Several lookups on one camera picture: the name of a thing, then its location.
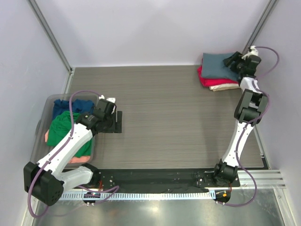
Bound grey blue t shirt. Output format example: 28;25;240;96
201;52;238;82

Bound clear plastic storage bin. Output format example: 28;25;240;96
30;93;98;170

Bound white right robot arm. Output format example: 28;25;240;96
212;47;269;186

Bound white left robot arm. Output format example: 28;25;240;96
24;111;123;206

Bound folded red t shirt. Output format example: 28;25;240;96
197;66;238;87

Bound folded cream t shirt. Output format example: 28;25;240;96
209;83;240;92

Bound navy blue t shirt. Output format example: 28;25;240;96
52;99;95;120

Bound pink t shirt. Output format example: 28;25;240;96
45;130;90;164

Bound green t shirt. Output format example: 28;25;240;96
45;111;92;158

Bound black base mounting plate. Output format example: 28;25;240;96
96;168;240;193

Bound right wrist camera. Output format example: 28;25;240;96
241;46;261;70

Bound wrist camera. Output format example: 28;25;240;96
241;46;261;70
93;96;116;119

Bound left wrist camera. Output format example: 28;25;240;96
93;96;116;119

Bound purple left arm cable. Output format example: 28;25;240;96
27;90;120;218

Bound white slotted cable duct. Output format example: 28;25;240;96
59;191;216;201

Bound right aluminium corner post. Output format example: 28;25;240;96
242;0;279;53

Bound aluminium corner post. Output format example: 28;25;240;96
27;0;72;73
242;0;279;53

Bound left aluminium corner post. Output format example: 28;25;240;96
27;0;72;73

